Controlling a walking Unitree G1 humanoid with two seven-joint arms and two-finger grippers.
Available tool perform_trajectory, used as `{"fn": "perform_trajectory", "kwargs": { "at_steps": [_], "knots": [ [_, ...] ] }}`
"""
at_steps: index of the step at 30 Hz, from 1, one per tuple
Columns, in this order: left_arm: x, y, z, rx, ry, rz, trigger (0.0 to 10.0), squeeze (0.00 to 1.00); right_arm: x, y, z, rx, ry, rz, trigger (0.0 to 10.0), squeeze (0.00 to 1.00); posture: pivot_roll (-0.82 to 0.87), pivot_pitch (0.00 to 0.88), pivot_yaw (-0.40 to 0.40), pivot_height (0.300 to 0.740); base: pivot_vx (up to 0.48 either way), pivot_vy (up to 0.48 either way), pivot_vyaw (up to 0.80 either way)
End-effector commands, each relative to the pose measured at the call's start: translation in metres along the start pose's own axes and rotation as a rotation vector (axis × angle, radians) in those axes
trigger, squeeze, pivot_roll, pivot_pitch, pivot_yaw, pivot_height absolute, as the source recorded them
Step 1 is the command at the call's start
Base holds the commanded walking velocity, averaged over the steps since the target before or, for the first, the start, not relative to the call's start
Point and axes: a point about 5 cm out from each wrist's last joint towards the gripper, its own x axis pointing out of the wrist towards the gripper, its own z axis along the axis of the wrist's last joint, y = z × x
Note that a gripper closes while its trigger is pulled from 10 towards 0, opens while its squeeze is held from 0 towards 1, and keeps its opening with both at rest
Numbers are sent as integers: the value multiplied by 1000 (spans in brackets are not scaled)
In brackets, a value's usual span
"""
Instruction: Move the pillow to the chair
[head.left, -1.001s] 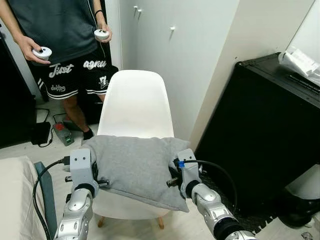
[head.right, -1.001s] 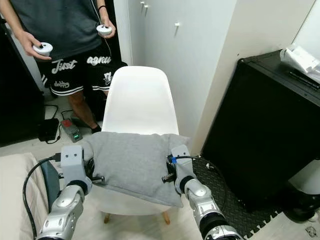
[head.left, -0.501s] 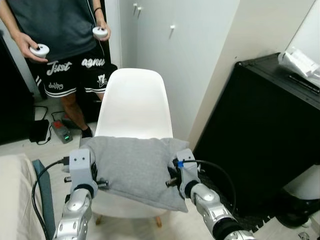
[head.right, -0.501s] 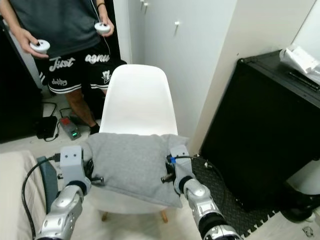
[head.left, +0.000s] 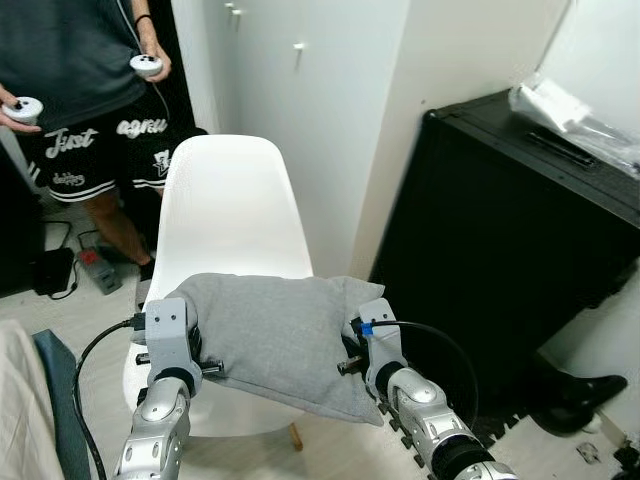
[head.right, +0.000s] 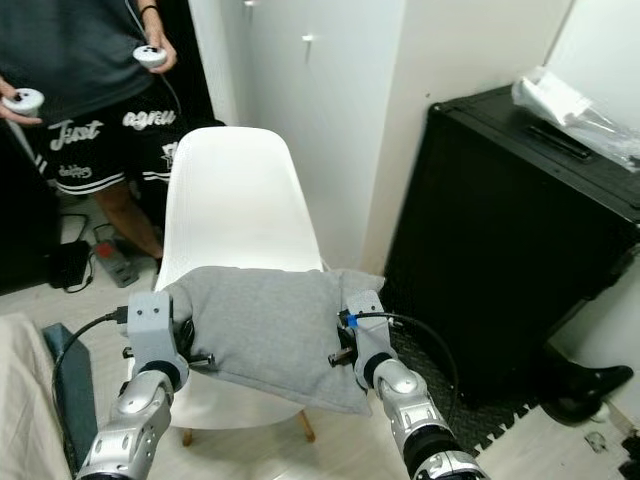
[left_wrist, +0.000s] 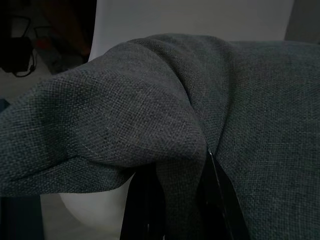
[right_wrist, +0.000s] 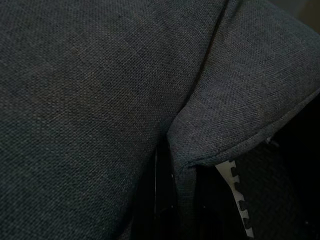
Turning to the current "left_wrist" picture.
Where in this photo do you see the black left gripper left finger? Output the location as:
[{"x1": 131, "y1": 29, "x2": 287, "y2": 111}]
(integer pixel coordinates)
[{"x1": 119, "y1": 169, "x2": 166, "y2": 240}]

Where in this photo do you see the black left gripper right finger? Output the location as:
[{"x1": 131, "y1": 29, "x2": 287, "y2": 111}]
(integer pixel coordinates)
[{"x1": 196, "y1": 149, "x2": 250, "y2": 240}]

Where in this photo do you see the grey fabric pillow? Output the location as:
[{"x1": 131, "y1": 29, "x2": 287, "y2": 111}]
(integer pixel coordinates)
[{"x1": 0, "y1": 33, "x2": 320, "y2": 240}]

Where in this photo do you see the black box with cables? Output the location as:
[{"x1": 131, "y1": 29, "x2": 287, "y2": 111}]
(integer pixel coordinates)
[{"x1": 0, "y1": 14, "x2": 39, "y2": 78}]

